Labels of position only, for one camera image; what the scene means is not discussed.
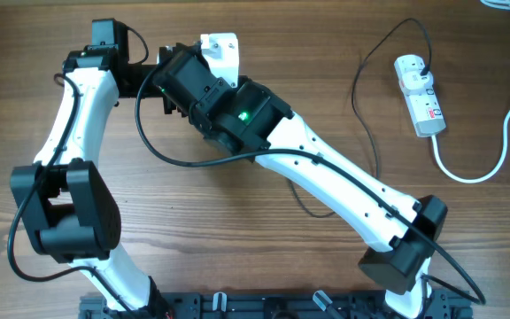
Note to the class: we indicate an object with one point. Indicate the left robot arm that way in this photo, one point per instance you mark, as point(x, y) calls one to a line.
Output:
point(64, 203)

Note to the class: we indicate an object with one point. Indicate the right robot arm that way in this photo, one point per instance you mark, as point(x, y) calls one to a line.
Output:
point(247, 121)

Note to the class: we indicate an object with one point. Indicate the white power strip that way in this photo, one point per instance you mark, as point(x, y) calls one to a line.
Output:
point(425, 111)

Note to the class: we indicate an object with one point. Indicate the white charger plug adapter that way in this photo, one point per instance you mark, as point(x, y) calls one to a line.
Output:
point(414, 83)

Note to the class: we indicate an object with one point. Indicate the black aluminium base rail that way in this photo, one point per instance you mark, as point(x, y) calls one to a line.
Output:
point(360, 304)

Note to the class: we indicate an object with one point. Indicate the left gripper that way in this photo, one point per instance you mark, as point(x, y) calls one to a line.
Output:
point(183, 50)

